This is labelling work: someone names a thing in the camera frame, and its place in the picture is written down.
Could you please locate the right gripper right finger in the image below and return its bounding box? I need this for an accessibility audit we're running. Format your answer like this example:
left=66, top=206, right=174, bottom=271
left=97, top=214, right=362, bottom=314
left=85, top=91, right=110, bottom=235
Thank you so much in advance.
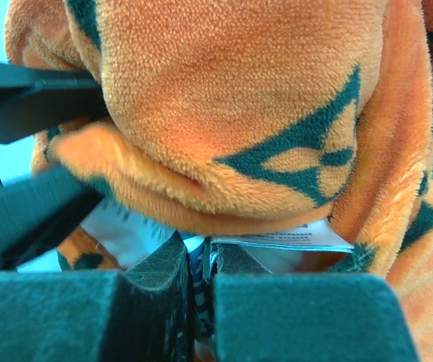
left=212, top=244, right=419, bottom=362

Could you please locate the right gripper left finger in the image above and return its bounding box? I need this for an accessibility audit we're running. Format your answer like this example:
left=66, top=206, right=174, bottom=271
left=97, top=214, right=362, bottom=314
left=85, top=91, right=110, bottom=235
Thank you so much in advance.
left=0, top=236, right=194, bottom=361

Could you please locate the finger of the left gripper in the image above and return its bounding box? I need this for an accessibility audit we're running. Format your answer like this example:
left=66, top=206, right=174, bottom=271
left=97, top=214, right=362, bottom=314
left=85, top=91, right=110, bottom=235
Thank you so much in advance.
left=0, top=63, right=107, bottom=144
left=0, top=167, right=102, bottom=270

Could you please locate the orange patterned pillowcase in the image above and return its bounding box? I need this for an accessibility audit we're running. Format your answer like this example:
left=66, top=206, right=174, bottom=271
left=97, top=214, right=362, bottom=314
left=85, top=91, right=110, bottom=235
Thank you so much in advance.
left=5, top=1, right=433, bottom=361

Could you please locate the white pillow care label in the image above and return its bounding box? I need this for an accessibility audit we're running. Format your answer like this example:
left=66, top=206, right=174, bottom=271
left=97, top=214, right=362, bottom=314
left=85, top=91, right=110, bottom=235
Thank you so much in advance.
left=211, top=219, right=354, bottom=253

